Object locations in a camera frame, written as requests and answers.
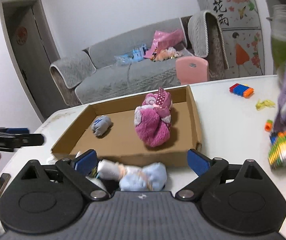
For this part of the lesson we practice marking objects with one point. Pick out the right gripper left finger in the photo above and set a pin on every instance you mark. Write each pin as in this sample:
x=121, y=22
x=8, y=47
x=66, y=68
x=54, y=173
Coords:
x=76, y=171

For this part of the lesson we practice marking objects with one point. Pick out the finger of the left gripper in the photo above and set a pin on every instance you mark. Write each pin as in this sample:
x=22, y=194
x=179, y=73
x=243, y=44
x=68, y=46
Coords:
x=17, y=130
x=29, y=139

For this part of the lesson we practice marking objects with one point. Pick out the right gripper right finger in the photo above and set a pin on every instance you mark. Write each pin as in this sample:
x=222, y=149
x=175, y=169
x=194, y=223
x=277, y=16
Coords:
x=208, y=171

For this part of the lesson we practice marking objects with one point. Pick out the white N95 mask roll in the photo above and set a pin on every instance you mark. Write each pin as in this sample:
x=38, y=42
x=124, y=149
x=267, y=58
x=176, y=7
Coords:
x=109, y=170

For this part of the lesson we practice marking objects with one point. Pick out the small grey sock bundle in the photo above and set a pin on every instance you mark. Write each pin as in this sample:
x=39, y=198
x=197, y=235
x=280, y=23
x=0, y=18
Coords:
x=100, y=125

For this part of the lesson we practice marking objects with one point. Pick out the light blue sock bundle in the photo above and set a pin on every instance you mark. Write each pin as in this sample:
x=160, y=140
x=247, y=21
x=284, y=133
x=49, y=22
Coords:
x=148, y=178

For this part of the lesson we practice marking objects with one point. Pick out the pink fluffy sock bundle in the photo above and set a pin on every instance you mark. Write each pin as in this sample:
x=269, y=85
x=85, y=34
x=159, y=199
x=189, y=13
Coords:
x=152, y=120

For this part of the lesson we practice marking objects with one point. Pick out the brown cardboard box tray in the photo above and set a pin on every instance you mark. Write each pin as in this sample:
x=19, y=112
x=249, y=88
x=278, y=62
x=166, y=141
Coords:
x=121, y=144

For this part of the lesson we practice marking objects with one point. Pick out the small orange toy piece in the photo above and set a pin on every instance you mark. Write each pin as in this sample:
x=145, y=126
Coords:
x=268, y=125

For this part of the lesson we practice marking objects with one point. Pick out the yellow rubber band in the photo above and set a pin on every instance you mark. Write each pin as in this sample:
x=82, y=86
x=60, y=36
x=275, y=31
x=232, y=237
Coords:
x=264, y=104

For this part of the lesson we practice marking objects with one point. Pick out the colourful toy block stick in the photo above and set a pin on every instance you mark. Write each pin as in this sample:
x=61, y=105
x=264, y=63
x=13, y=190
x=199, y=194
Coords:
x=241, y=90

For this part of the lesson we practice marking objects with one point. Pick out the dark grey door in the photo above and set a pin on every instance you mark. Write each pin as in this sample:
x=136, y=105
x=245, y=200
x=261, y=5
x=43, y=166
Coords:
x=32, y=50

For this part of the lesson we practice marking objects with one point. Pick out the pink plastic chair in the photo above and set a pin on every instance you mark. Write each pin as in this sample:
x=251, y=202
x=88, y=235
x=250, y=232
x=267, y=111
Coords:
x=192, y=69

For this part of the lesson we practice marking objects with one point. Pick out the grey covered sofa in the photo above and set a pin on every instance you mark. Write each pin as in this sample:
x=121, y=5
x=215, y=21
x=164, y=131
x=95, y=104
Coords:
x=94, y=74

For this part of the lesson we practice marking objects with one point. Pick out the orange plush toy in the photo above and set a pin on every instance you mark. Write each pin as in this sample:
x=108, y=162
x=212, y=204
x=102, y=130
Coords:
x=163, y=55

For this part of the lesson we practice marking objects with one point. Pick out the blue toy castle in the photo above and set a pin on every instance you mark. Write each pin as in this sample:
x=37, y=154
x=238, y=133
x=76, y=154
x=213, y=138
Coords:
x=136, y=55

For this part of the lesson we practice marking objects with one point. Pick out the pink plastic bag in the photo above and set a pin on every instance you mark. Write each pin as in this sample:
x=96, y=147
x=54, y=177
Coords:
x=163, y=40

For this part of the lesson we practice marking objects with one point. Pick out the decorated grey refrigerator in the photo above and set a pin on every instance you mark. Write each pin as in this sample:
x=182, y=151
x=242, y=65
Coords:
x=242, y=33

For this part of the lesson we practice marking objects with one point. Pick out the glass fish bowl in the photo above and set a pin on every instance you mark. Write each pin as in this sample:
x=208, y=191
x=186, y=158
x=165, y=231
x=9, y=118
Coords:
x=278, y=39

